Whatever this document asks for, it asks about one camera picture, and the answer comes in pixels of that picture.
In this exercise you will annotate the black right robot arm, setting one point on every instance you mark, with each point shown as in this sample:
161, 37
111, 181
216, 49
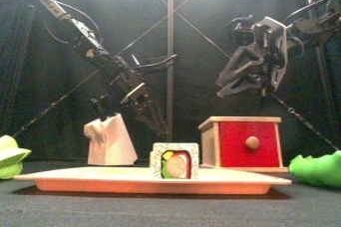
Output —
317, 25

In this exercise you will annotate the white toy knife block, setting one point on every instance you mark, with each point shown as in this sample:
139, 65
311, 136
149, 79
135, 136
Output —
111, 143

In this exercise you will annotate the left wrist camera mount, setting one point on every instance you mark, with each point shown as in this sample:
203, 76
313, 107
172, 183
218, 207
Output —
156, 62

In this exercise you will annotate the light green toy lettuce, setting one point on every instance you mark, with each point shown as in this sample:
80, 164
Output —
9, 158

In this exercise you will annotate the bright green toy vegetable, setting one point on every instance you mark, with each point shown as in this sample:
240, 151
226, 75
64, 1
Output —
317, 169

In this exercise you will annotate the wooden box with red drawer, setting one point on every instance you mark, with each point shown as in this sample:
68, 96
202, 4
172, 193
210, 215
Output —
242, 144

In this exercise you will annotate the white toy sushi roll piece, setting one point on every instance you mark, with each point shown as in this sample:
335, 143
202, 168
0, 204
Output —
175, 161

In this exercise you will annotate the cream rectangular plate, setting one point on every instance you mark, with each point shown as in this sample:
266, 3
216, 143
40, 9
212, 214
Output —
145, 181

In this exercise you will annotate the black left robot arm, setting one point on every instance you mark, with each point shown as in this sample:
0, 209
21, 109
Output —
67, 22

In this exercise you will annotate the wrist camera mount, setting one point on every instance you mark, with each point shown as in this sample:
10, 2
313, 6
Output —
243, 32
156, 62

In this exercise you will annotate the grey vertical frame pole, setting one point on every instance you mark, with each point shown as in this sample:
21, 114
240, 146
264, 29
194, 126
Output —
169, 32

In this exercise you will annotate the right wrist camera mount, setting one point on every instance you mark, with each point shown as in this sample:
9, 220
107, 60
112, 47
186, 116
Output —
243, 32

